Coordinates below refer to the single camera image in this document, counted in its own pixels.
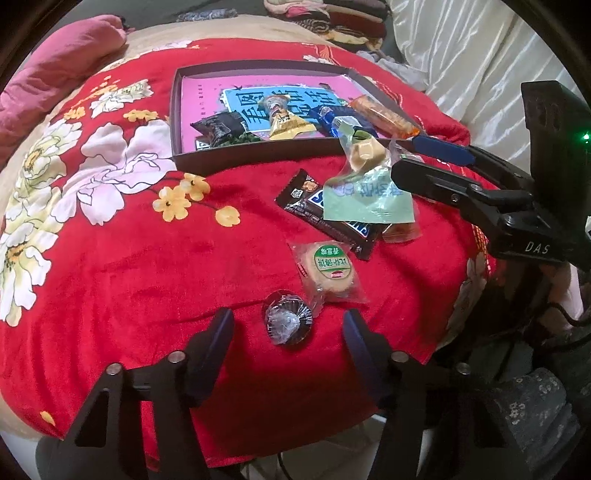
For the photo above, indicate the grey floral cloth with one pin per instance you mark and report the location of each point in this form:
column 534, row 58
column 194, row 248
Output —
column 535, row 406

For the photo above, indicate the pink book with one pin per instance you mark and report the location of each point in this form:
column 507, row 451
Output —
column 198, row 97

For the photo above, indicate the brown chocolate bar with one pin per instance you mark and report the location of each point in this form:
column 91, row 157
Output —
column 300, row 198

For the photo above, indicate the orange bread packet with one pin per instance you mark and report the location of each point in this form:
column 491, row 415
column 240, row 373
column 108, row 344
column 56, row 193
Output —
column 383, row 115

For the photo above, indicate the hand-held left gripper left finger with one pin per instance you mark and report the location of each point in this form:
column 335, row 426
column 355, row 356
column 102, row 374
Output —
column 221, row 332

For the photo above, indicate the pink quilt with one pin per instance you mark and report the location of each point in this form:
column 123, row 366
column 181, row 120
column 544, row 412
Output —
column 55, row 69

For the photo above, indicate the clear pale green snack bag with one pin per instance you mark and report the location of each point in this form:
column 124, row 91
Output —
column 364, row 198

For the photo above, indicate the black snack packet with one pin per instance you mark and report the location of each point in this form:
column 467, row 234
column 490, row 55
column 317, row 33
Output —
column 217, row 127

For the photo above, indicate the dark patterned cloth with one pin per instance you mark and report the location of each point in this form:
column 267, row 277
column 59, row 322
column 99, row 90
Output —
column 203, row 15

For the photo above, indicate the blue snack packet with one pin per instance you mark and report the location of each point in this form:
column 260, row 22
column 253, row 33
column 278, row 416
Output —
column 323, row 117

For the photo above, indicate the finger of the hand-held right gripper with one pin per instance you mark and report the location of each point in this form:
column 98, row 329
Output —
column 443, row 146
column 429, row 177

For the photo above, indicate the yellow cartoon snack packet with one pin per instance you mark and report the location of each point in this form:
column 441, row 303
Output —
column 284, row 122

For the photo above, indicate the pile of folded clothes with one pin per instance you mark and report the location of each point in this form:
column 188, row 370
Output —
column 341, row 21

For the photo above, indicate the round pastry packet green label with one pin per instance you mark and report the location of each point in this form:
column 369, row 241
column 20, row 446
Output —
column 330, row 270

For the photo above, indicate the pale crumpled cloth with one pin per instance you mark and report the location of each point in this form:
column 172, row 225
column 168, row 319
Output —
column 401, row 69

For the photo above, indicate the dark shallow cardboard box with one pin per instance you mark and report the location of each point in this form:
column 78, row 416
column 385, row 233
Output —
column 254, row 154

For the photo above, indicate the red floral blanket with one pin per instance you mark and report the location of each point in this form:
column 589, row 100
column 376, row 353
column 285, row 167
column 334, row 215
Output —
column 138, row 277

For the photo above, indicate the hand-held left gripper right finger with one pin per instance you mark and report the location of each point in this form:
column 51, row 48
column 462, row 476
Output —
column 358, row 341

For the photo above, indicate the foil candy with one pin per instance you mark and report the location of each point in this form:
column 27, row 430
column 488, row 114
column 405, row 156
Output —
column 286, row 321

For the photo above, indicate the white satin curtain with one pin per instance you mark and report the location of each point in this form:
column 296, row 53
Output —
column 461, row 55

